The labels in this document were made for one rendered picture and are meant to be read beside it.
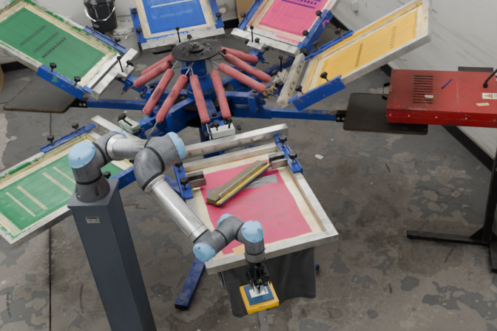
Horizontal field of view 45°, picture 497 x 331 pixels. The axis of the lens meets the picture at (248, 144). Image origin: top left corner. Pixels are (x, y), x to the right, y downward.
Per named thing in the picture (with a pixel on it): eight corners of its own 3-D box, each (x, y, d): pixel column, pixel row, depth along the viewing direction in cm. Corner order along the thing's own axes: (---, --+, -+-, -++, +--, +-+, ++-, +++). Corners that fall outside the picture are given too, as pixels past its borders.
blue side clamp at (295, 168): (302, 179, 301) (302, 168, 298) (293, 181, 301) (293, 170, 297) (284, 148, 326) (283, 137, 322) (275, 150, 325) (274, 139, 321)
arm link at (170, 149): (83, 142, 262) (154, 148, 223) (110, 126, 271) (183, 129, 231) (94, 166, 266) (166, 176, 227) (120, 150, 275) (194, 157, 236)
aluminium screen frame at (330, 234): (338, 240, 261) (338, 233, 259) (208, 275, 251) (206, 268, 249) (282, 146, 325) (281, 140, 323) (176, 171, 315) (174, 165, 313)
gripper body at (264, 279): (252, 291, 228) (249, 268, 221) (246, 275, 235) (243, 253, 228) (271, 286, 229) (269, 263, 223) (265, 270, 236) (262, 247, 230)
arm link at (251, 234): (249, 215, 223) (267, 224, 218) (252, 237, 229) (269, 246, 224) (235, 227, 218) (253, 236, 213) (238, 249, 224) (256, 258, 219)
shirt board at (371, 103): (427, 107, 360) (428, 95, 356) (427, 145, 328) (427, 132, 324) (215, 97, 395) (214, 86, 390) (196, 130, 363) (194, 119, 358)
